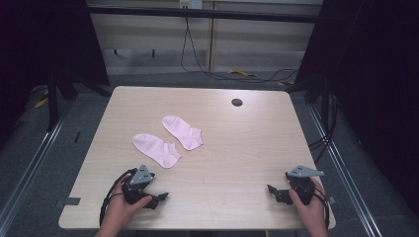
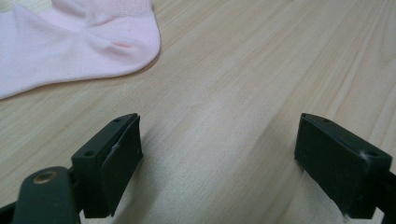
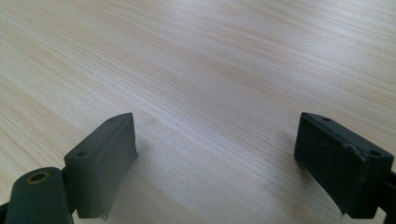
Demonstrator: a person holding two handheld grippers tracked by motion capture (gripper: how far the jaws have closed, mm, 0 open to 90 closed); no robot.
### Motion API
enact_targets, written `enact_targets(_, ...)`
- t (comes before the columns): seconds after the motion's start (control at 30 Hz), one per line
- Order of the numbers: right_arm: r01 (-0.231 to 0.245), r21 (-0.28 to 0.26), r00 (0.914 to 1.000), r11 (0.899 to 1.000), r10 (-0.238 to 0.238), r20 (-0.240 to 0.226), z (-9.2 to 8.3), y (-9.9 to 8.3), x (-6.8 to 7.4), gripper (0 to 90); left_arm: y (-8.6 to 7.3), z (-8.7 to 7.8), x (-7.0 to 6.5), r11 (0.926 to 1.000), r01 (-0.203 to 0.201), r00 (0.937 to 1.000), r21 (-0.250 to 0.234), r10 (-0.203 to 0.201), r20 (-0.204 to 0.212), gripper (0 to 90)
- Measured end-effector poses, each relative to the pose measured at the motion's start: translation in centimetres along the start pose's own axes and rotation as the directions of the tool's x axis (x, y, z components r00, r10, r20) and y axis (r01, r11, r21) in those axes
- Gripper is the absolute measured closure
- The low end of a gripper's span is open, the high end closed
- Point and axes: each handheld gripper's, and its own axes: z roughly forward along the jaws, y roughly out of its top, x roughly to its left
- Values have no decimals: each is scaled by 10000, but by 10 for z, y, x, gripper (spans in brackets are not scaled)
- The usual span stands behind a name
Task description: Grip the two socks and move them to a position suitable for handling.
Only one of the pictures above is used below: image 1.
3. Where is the long black floor cable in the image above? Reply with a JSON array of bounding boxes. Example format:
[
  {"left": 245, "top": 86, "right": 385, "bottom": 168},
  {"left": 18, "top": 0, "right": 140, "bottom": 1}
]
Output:
[{"left": 179, "top": 16, "right": 300, "bottom": 84}]

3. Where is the pink ankle sock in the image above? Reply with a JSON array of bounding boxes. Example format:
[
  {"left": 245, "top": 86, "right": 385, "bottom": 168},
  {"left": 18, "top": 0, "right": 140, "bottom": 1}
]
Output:
[
  {"left": 131, "top": 132, "right": 183, "bottom": 170},
  {"left": 161, "top": 115, "right": 205, "bottom": 152}
]

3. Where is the black metal stand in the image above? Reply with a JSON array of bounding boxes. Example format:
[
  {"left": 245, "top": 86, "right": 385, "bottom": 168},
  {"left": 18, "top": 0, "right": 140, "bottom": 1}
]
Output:
[
  {"left": 286, "top": 75, "right": 332, "bottom": 132},
  {"left": 44, "top": 63, "right": 113, "bottom": 132}
]

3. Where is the bundle of black cables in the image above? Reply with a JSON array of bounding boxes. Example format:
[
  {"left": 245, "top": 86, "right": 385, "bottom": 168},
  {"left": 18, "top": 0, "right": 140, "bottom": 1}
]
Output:
[{"left": 307, "top": 93, "right": 341, "bottom": 164}]

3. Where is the person's right hand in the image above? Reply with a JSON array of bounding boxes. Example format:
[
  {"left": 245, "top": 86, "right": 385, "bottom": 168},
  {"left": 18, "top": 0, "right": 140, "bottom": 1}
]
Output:
[{"left": 289, "top": 179, "right": 329, "bottom": 237}]

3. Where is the person's left hand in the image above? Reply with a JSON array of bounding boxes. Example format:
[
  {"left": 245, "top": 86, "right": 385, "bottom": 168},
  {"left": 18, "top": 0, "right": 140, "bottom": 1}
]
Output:
[{"left": 96, "top": 176, "right": 153, "bottom": 237}]

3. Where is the white wall socket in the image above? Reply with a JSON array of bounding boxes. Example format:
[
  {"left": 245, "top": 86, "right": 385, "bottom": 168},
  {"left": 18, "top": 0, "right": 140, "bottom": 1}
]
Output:
[{"left": 179, "top": 0, "right": 204, "bottom": 10}]

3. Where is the metal floor rail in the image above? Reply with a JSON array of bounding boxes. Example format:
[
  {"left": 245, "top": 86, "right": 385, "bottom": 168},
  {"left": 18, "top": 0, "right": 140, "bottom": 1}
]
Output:
[
  {"left": 306, "top": 104, "right": 383, "bottom": 237},
  {"left": 0, "top": 101, "right": 72, "bottom": 233}
]

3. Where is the black curtain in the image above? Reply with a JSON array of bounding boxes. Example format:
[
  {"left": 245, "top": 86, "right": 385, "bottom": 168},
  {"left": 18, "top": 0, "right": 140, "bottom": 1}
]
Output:
[
  {"left": 0, "top": 0, "right": 111, "bottom": 146},
  {"left": 293, "top": 0, "right": 419, "bottom": 218}
]

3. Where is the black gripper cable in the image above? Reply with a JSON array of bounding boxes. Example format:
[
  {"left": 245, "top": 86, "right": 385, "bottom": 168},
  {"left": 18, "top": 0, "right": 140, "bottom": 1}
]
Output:
[
  {"left": 312, "top": 187, "right": 331, "bottom": 230},
  {"left": 99, "top": 168, "right": 138, "bottom": 228}
]

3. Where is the black horizontal bar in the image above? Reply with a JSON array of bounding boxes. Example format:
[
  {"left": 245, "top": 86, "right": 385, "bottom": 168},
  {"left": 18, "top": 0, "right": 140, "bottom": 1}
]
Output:
[{"left": 86, "top": 4, "right": 321, "bottom": 25}]

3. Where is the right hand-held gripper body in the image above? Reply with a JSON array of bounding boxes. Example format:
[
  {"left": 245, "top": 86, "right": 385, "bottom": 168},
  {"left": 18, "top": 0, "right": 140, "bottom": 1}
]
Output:
[{"left": 285, "top": 165, "right": 325, "bottom": 206}]

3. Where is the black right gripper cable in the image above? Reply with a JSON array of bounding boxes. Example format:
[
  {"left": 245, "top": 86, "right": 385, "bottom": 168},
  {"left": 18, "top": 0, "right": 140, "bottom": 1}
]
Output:
[{"left": 312, "top": 187, "right": 331, "bottom": 230}]

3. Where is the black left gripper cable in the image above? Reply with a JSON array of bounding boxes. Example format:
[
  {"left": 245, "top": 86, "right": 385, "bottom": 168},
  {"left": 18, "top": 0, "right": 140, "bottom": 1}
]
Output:
[{"left": 99, "top": 168, "right": 138, "bottom": 228}]

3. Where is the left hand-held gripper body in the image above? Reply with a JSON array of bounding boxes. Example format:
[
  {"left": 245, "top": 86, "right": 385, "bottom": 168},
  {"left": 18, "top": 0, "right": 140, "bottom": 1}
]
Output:
[{"left": 122, "top": 164, "right": 156, "bottom": 205}]

